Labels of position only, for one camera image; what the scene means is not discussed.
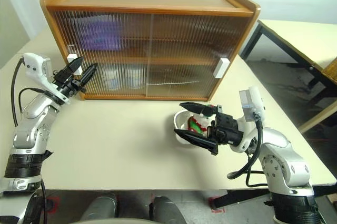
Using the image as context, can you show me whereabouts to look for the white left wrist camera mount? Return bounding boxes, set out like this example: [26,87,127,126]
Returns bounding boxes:
[22,52,71,106]

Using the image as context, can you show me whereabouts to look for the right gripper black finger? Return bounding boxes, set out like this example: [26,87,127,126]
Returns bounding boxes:
[179,101,219,116]
[173,128,219,156]

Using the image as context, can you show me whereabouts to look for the red floor tape mark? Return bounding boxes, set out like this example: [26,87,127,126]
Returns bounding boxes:
[209,196,227,214]
[46,197,59,216]

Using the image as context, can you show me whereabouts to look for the grey rounded robot leg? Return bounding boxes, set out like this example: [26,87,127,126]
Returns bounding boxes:
[80,194,118,222]
[148,196,185,224]

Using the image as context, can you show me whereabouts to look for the ribbed clear sliding door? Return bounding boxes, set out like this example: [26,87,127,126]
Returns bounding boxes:
[48,9,153,97]
[147,13,253,98]

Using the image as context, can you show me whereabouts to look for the purple package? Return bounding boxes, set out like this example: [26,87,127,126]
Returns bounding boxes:
[78,16,124,51]

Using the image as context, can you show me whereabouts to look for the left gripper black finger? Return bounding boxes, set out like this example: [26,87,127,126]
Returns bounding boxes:
[67,56,84,74]
[78,63,98,87]

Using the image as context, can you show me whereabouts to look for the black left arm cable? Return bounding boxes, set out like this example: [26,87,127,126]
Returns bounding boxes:
[10,58,48,224]

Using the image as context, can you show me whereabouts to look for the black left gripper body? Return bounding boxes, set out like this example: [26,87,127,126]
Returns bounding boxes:
[51,67,87,96]

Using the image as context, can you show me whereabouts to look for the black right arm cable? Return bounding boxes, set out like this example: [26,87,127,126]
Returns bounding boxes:
[226,117,269,188]

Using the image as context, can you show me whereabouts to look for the white door handle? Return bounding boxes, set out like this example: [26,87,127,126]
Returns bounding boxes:
[213,57,230,79]
[67,53,82,75]

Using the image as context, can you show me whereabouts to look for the black table leg bar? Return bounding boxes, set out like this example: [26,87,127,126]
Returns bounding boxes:
[212,184,337,209]

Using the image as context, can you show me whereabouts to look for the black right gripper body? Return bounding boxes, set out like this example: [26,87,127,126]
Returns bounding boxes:
[207,104,244,146]

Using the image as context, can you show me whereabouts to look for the white red green toy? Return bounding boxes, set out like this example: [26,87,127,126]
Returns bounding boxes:
[186,108,216,137]

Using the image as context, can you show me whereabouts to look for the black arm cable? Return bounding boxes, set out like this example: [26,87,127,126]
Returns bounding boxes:
[10,58,48,224]
[226,117,269,188]

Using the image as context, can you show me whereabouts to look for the beige side table black frame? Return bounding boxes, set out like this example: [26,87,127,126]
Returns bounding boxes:
[239,18,337,134]

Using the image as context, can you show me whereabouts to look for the white bowl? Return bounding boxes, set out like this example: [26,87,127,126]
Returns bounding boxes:
[173,110,203,146]

